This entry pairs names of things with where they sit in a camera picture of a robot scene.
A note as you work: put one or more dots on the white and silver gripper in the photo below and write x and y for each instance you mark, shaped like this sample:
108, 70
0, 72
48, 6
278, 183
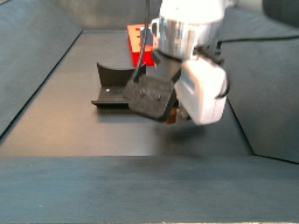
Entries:
188, 23

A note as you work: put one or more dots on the black curved holder stand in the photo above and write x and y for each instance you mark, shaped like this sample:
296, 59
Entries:
112, 79

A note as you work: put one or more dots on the red shape sorter board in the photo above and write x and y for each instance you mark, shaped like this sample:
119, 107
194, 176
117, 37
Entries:
133, 35

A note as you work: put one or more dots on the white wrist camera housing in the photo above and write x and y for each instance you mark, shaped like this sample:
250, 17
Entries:
199, 90

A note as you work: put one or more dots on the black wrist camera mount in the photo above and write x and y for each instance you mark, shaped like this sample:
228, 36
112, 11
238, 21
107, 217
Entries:
149, 91

